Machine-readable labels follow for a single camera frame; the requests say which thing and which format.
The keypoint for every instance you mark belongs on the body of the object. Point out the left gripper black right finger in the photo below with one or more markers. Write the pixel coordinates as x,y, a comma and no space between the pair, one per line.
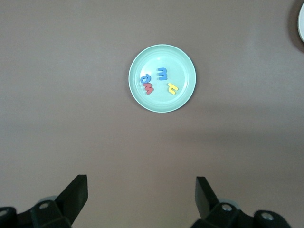
205,202

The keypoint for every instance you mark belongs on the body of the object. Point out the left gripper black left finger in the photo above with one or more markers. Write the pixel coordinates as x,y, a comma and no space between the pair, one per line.
73,197

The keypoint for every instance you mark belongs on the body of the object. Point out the yellow lowercase letter n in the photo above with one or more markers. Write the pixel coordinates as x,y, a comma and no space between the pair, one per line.
173,89

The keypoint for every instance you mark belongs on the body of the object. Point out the red lowercase letter w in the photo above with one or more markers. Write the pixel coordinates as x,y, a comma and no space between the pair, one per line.
149,88

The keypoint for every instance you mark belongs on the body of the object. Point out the blue foam letter E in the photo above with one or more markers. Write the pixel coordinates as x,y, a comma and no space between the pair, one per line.
164,73

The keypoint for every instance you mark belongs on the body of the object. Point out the blue lowercase letter e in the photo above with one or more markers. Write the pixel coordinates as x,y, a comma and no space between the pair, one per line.
143,79

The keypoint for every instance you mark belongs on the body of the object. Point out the green round plate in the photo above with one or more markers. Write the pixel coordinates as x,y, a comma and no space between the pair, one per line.
161,99

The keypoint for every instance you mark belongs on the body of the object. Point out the beige round plate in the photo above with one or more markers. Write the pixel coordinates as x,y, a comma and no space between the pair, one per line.
301,21

